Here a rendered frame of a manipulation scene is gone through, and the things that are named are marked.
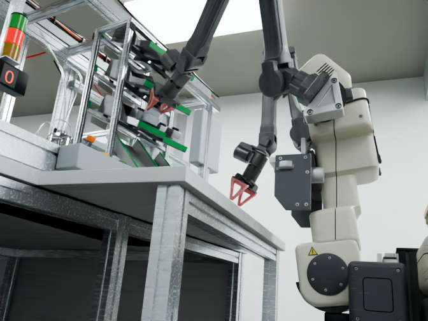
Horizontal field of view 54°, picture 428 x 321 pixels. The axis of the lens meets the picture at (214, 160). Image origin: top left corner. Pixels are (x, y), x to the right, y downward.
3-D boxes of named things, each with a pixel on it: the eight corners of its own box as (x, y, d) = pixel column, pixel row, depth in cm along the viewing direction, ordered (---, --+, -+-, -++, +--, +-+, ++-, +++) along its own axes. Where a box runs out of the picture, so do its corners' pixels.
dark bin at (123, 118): (164, 139, 155) (171, 121, 155) (137, 127, 145) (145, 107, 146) (123, 123, 174) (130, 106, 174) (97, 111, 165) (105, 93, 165)
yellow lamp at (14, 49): (20, 63, 125) (24, 49, 127) (6, 54, 121) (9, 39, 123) (9, 66, 128) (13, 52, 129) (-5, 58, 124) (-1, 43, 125)
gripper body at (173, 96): (152, 85, 149) (164, 69, 145) (175, 97, 154) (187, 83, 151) (154, 95, 144) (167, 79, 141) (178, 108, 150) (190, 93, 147)
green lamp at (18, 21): (28, 34, 128) (31, 21, 130) (13, 25, 124) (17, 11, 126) (17, 38, 131) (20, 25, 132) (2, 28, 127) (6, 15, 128)
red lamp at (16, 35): (24, 48, 127) (28, 35, 128) (9, 39, 123) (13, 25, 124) (13, 52, 129) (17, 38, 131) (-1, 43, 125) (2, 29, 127)
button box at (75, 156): (134, 190, 113) (137, 169, 115) (76, 167, 96) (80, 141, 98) (114, 192, 116) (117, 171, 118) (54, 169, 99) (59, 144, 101)
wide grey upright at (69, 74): (42, 246, 242) (85, 39, 286) (29, 244, 234) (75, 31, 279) (37, 246, 244) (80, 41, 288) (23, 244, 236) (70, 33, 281)
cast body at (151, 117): (156, 126, 151) (164, 108, 151) (146, 121, 148) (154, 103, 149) (146, 124, 157) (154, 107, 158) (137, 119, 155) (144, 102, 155)
